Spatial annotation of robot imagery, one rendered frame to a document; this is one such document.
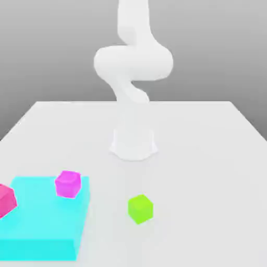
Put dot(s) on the small pink cube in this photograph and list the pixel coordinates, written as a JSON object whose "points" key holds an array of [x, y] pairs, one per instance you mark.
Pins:
{"points": [[5, 200]]}

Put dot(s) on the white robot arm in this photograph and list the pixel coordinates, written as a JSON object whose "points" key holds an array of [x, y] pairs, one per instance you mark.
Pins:
{"points": [[133, 62]]}

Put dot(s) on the small green cube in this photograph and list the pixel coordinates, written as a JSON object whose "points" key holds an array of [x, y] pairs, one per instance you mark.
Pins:
{"points": [[140, 209]]}

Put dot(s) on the small magenta cube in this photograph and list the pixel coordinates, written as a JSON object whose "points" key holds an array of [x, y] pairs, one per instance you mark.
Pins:
{"points": [[67, 184]]}

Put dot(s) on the large cyan box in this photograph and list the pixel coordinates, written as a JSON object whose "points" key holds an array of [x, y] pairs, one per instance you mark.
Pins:
{"points": [[41, 221]]}

